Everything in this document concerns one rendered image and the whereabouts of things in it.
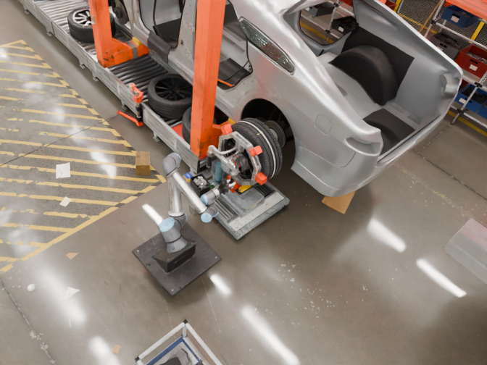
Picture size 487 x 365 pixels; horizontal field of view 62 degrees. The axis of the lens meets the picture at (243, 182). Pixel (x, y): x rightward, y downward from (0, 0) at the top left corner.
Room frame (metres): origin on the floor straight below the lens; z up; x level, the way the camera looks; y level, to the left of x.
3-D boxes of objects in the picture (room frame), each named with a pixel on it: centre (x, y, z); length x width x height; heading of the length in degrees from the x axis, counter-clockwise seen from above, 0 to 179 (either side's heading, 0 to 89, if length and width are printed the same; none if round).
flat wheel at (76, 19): (5.43, 2.69, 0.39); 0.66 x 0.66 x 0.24
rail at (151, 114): (3.98, 1.50, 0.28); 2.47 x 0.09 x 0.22; 51
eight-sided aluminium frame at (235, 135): (2.83, 0.09, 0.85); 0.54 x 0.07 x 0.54; 51
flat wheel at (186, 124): (3.73, 0.54, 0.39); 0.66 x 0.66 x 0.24
